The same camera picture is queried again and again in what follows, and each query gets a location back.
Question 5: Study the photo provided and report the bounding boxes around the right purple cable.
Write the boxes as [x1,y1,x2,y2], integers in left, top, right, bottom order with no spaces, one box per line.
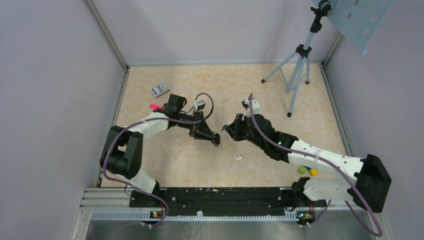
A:
[247,93,384,238]

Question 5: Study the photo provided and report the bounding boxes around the grey card box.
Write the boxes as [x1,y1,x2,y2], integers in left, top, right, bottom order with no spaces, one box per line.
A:
[150,81,170,98]

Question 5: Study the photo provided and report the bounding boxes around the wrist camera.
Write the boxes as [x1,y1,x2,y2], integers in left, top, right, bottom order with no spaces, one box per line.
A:
[242,98,261,121]
[193,99,206,112]

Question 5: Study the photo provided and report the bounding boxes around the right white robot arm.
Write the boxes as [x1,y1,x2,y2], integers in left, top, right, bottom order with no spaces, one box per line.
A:
[222,113,392,213]

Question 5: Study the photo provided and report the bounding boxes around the purple cable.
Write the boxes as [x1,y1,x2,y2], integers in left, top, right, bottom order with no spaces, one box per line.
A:
[247,93,384,238]
[101,92,215,229]

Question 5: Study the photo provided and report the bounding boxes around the grey tripod stand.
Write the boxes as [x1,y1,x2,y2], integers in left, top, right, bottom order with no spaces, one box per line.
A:
[261,0,332,118]

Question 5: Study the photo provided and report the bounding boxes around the pink marker strip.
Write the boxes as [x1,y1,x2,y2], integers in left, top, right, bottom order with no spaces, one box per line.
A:
[149,103,163,111]

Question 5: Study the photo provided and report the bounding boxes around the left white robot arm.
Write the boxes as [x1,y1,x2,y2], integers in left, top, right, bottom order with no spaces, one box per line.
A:
[99,94,221,207]

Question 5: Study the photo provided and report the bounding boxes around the black round charging case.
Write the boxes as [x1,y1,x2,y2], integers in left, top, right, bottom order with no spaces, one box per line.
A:
[211,133,221,147]

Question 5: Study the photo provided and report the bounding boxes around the green cube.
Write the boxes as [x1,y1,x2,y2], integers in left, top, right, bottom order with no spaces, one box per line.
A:
[298,166,308,175]

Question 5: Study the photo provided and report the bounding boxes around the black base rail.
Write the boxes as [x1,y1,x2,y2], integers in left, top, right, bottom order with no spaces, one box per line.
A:
[129,187,327,217]

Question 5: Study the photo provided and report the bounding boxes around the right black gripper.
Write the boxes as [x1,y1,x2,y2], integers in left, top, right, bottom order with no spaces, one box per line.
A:
[225,112,267,151]

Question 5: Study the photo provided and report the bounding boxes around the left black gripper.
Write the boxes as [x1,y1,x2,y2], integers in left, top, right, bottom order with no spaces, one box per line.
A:
[176,109,215,141]

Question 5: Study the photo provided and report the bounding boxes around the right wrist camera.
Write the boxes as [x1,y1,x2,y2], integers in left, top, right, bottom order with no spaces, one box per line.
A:
[242,98,261,121]

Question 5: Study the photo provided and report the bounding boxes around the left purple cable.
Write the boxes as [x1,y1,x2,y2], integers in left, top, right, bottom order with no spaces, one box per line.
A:
[101,92,215,229]

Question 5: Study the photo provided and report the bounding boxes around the perforated blue metal plate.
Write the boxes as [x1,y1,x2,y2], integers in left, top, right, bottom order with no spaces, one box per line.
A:
[312,0,395,55]

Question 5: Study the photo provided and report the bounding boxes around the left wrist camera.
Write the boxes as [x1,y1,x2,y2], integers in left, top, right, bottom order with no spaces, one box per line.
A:
[193,99,206,112]

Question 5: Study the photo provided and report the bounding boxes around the white comb cable duct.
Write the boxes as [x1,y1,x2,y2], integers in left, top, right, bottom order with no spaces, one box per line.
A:
[91,210,299,222]

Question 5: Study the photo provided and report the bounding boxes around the yellow cube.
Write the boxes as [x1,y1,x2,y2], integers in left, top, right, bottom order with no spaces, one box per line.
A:
[308,168,319,177]

